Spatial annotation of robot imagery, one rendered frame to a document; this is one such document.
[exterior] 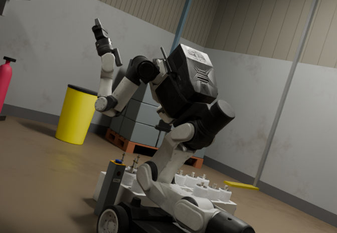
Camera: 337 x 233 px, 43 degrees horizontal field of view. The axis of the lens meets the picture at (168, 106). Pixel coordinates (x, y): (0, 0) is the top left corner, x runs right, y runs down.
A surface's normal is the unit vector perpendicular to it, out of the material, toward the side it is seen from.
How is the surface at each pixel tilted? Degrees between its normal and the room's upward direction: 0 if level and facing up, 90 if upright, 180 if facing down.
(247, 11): 90
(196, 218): 90
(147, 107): 90
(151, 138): 90
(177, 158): 115
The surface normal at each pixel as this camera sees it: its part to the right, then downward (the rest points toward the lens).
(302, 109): -0.74, -0.22
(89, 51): 0.60, 0.22
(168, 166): 0.42, 0.60
